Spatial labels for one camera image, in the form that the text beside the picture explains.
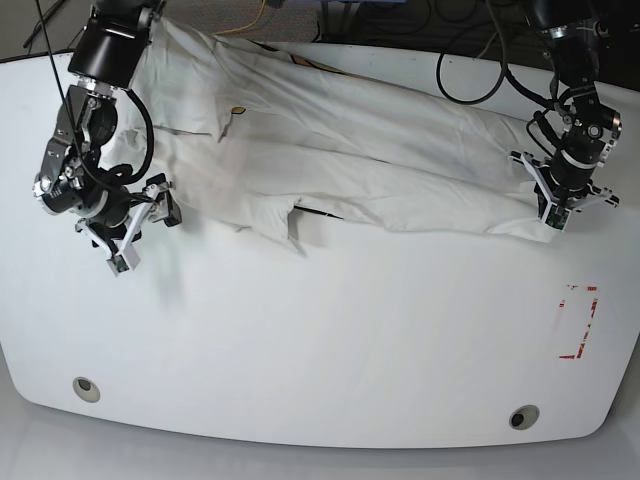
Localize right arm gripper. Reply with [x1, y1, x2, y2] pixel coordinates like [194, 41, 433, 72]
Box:
[32, 84, 182, 259]

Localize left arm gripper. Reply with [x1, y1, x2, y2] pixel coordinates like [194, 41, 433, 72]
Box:
[509, 82, 622, 215]

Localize white printed t-shirt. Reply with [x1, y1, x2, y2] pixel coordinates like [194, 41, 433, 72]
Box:
[106, 21, 554, 245]

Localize black silver robot arm left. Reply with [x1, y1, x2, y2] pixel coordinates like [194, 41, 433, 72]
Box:
[507, 1, 622, 231]

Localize black silver robot arm right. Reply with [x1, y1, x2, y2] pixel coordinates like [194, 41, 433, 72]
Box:
[32, 1, 182, 274]

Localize red tape rectangle marking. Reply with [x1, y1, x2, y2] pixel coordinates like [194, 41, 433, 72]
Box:
[553, 285, 600, 360]

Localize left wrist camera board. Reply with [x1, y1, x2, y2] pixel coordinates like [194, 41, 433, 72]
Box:
[541, 203, 572, 232]

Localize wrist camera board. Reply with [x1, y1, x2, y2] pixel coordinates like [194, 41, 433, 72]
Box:
[106, 250, 140, 276]
[541, 203, 572, 232]

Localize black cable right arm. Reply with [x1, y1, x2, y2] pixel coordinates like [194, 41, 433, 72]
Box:
[34, 0, 156, 194]

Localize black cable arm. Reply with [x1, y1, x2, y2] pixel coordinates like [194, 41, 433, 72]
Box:
[435, 0, 571, 166]
[34, 0, 156, 194]

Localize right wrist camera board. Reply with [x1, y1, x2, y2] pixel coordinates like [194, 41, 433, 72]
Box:
[106, 250, 140, 276]

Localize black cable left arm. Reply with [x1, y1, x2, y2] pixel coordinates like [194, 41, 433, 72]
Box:
[435, 0, 571, 166]

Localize left table cable grommet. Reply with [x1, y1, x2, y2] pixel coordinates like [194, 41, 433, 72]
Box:
[72, 377, 101, 403]

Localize table cable grommet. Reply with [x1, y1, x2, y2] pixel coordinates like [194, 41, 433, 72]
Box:
[509, 405, 540, 431]
[72, 377, 101, 403]

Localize yellow floor cable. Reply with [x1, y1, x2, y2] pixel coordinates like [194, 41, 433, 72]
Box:
[214, 0, 266, 36]

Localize right table cable grommet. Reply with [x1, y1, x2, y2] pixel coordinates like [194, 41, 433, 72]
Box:
[509, 405, 540, 431]

